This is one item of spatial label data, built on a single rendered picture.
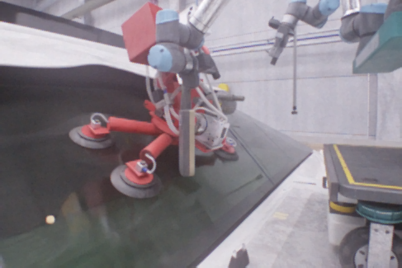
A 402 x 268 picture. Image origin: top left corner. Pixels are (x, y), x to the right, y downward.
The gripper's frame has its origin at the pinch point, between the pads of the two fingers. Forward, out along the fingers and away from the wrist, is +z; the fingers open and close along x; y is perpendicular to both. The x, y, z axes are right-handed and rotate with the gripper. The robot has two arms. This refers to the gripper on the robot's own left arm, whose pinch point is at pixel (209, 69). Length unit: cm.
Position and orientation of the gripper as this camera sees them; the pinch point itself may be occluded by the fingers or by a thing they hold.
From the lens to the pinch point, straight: 99.1
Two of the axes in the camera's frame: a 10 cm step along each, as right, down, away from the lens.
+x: -7.9, 2.7, 5.5
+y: -2.5, -9.6, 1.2
